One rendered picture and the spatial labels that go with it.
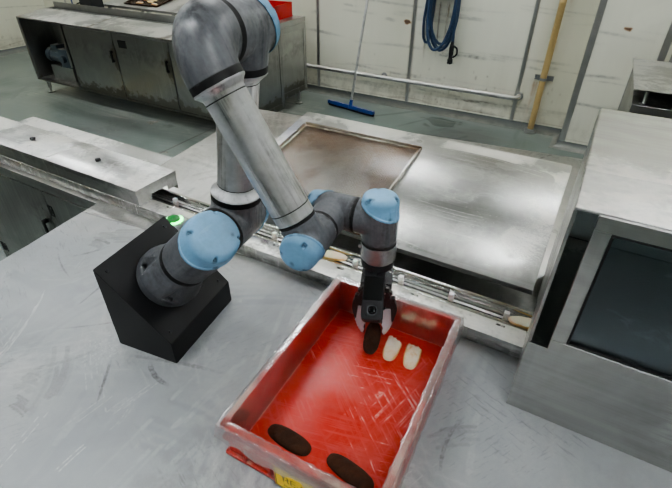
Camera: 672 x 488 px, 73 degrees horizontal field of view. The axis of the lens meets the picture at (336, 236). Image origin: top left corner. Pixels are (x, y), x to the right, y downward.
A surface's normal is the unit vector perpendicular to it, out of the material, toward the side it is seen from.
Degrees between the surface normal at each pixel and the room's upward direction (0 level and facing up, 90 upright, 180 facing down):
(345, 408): 0
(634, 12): 90
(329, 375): 0
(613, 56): 90
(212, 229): 45
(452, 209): 10
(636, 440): 90
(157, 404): 0
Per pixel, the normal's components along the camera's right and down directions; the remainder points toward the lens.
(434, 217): -0.08, -0.72
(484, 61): -0.49, 0.49
